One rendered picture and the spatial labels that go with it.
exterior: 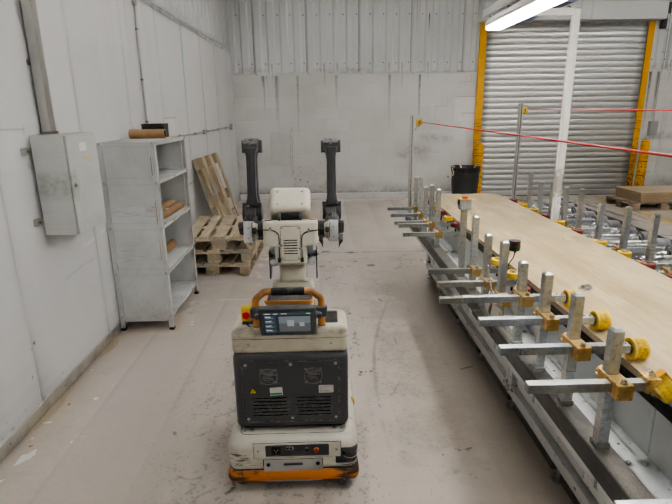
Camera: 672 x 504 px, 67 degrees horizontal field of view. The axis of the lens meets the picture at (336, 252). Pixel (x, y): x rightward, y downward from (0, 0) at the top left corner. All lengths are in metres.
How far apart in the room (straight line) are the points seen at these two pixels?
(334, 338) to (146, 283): 2.40
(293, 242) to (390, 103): 8.03
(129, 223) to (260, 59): 6.62
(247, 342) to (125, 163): 2.27
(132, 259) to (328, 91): 6.75
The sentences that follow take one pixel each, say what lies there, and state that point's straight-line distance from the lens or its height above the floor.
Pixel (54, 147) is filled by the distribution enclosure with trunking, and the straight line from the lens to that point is 3.47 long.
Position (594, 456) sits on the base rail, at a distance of 1.94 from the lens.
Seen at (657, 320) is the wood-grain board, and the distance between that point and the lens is 2.55.
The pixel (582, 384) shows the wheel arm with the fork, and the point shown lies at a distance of 1.77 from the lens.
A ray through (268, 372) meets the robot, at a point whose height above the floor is 0.60.
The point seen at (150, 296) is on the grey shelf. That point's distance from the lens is 4.49.
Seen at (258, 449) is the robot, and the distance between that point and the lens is 2.59.
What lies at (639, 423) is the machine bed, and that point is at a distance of 2.16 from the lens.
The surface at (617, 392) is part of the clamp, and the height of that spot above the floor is 0.95.
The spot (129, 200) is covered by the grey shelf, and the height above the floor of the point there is 1.11.
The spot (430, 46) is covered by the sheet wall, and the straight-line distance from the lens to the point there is 10.61.
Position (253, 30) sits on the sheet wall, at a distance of 10.54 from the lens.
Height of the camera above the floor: 1.78
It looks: 16 degrees down
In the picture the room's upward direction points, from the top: 1 degrees counter-clockwise
